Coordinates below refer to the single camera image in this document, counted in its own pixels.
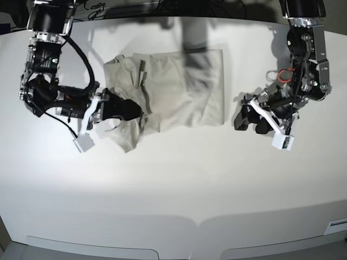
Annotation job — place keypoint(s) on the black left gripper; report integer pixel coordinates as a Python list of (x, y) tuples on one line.
[(283, 101)]

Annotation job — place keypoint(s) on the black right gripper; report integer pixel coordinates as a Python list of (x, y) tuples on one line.
[(73, 107)]

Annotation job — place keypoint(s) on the beige T-shirt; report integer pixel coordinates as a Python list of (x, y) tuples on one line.
[(172, 89)]

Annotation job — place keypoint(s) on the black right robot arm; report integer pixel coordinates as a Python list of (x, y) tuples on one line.
[(51, 22)]

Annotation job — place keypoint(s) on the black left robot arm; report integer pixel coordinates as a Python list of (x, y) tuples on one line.
[(309, 68)]

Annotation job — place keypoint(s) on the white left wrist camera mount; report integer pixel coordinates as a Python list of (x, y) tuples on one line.
[(282, 140)]

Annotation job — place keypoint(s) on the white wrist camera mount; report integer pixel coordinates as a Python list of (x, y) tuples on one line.
[(92, 115), (282, 140)]

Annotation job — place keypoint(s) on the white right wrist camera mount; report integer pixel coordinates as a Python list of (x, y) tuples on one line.
[(92, 115)]

